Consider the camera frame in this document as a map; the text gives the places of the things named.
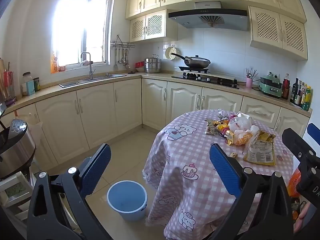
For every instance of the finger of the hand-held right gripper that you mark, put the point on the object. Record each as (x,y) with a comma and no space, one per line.
(296,141)
(314,130)

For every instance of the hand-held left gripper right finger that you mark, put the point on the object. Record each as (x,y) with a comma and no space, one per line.
(223,167)

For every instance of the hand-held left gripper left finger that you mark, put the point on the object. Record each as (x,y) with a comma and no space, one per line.
(97,170)

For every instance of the small gold candy wrapper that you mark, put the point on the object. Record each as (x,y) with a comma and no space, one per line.
(233,155)

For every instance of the blue plastic bucket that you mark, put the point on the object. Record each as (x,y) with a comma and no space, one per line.
(117,197)

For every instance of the large yellow snack bag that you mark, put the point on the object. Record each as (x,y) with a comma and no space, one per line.
(260,150)

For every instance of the red yellow wrapper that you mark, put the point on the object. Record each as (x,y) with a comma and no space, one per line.
(223,129)

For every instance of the brown yellow snack packet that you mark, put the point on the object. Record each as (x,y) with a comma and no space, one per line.
(212,128)

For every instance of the white plastic bag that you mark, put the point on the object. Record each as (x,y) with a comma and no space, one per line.
(240,123)

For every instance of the person's right hand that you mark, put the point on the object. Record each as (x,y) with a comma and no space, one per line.
(303,216)

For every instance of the orange printed bag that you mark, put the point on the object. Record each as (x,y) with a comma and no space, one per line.
(293,180)

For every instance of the row of condiment bottles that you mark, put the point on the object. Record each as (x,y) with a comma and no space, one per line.
(296,92)

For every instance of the pink checked tablecloth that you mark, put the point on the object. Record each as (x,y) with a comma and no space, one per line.
(190,140)

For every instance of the row of cream base cabinets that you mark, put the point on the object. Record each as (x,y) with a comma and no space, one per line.
(100,115)

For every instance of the green electric cooker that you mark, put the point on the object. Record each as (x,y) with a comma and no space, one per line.
(271,87)

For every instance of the hanging clear plastic bag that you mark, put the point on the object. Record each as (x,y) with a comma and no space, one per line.
(35,132)

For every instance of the pink utensil holder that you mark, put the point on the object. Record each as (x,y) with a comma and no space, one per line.
(249,83)

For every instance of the steel rice cooker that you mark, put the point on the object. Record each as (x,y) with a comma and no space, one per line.
(17,150)

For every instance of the white cart green panels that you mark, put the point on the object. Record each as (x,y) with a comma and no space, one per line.
(15,180)

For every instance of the black gas hob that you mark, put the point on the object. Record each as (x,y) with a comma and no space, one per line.
(212,80)

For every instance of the steel sink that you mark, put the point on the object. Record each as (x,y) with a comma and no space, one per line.
(100,78)

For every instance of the steel faucet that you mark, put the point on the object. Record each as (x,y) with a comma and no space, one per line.
(90,68)

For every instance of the teal box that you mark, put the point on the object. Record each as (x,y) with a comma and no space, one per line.
(30,88)

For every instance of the hanging steel spatula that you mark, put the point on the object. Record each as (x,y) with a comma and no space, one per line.
(115,66)

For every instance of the cream lattice door cabinet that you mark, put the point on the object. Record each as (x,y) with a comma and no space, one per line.
(152,26)
(277,30)

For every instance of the pink rag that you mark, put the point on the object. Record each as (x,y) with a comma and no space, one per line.
(87,62)

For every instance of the hanging steel ladle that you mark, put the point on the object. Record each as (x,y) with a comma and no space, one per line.
(119,60)
(127,66)

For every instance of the wok with glass lid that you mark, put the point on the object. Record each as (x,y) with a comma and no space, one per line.
(197,61)

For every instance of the hanging steel spoon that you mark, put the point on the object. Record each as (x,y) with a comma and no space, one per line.
(123,61)

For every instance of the orange bottle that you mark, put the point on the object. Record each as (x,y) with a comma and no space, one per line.
(54,65)

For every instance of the red container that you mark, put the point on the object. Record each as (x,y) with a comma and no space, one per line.
(140,64)

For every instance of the glass jar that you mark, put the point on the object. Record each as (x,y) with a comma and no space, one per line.
(25,80)

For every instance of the steel steamer pot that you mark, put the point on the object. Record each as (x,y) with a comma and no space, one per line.
(153,65)

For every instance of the red rack purple base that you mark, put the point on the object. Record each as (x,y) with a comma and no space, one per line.
(9,82)

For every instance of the cream round steamer tray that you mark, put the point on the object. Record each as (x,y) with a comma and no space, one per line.
(169,53)

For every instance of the wooden cutting board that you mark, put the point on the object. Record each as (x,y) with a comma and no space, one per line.
(2,80)

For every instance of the kitchen window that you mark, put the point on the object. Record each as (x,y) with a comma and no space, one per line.
(75,30)

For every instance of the grey range hood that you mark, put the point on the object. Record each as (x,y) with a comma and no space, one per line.
(212,17)

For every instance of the white wall socket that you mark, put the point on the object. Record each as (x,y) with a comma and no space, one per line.
(272,74)

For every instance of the steel wall utensil rack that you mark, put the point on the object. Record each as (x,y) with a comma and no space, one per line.
(122,44)

